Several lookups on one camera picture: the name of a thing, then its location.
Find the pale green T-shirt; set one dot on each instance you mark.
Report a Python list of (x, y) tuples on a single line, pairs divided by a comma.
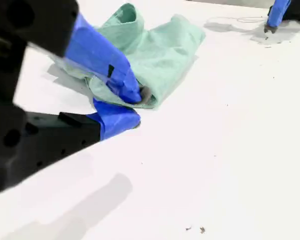
[(165, 50)]

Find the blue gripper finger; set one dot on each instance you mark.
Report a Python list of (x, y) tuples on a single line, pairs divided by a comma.
[(276, 15), (97, 55), (115, 122)]

